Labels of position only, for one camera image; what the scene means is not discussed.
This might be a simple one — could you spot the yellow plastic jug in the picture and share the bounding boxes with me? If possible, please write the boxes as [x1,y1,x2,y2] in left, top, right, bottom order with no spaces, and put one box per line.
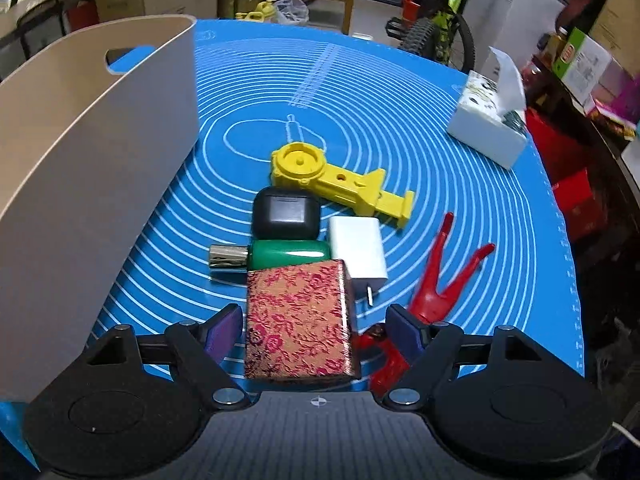
[235,0,277,24]

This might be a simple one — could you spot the black earbuds case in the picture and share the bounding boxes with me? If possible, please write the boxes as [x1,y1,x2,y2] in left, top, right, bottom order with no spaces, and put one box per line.
[251,186,321,242]

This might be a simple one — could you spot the flat brown cardboard sheet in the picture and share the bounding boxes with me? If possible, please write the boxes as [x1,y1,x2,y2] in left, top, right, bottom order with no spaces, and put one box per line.
[590,0,640,52]

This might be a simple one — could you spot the yellow plastic toy part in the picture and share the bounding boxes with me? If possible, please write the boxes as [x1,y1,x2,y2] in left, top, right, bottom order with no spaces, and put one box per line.
[270,141,417,231]

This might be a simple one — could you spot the green and white carton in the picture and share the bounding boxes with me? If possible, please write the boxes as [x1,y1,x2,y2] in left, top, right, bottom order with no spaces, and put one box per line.
[562,27,614,105]

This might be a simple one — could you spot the red toy figure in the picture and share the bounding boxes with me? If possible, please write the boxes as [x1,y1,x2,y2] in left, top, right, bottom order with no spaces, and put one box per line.
[352,211,497,399]

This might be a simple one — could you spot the white wall charger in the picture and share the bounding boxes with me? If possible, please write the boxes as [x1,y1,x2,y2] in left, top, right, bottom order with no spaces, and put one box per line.
[327,216,389,307]

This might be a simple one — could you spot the white tissue box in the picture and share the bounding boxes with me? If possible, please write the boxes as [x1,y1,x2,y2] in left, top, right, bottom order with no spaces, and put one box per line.
[446,46,529,171]

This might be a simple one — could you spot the green and black bicycle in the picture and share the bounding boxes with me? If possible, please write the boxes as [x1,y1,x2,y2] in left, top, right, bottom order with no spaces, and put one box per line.
[385,0,476,73]

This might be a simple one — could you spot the clear plastic bag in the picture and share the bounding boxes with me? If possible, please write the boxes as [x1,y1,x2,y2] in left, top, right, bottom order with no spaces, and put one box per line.
[274,0,310,25]

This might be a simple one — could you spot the blue silicone baking mat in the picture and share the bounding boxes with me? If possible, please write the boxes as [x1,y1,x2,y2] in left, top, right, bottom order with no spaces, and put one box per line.
[0,18,586,468]

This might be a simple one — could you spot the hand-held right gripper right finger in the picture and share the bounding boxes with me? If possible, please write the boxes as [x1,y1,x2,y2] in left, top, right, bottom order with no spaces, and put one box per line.
[382,302,554,409]

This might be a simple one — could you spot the red floral brocade box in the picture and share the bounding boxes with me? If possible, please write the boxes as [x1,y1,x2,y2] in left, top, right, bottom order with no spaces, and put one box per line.
[243,258,362,384]

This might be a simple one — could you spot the red gift bags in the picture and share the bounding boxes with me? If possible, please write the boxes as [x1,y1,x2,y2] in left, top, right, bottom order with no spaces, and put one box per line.
[524,109,609,242]

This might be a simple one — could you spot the beige plastic storage basket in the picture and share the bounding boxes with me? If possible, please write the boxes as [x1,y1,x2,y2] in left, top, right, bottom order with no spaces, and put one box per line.
[0,14,198,404]

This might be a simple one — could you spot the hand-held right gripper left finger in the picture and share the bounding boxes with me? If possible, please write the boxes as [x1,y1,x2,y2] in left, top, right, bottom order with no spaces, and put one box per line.
[85,303,253,410]

